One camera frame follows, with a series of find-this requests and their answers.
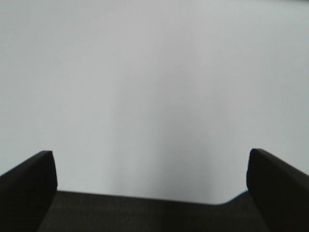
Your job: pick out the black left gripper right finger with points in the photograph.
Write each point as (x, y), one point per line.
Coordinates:
(279, 191)

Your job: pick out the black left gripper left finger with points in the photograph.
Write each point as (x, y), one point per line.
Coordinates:
(26, 193)

